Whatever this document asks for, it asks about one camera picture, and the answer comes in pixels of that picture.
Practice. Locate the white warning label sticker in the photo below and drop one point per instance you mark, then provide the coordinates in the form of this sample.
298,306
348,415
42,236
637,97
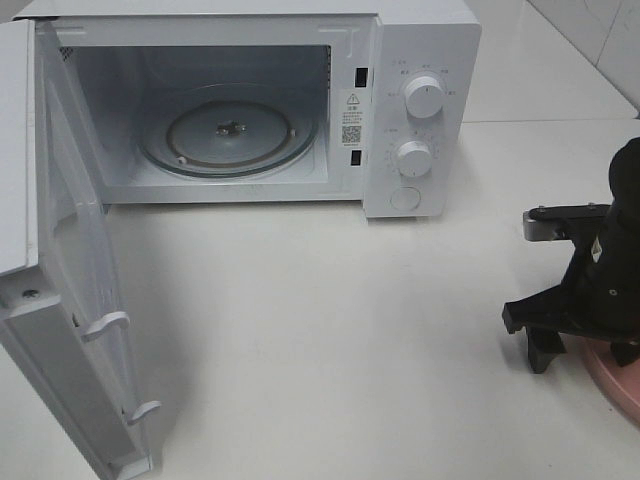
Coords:
353,117

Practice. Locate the round white door button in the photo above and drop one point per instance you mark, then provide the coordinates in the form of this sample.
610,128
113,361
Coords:
405,199

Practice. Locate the pink round plate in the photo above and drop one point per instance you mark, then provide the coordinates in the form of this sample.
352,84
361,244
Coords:
620,384

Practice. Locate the white microwave oven body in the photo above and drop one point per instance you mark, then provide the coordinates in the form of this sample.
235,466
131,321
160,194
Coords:
129,53

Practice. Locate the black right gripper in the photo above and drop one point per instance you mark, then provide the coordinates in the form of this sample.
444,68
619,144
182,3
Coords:
598,297

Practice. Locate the lower white timer knob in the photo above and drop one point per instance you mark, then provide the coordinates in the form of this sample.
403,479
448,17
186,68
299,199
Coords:
413,159

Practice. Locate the white microwave door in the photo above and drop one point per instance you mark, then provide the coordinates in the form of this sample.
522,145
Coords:
62,318

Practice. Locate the glass microwave turntable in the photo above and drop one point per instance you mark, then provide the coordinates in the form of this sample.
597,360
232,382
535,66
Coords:
227,131

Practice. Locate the upper white power knob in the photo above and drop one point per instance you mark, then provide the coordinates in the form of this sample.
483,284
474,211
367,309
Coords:
424,95

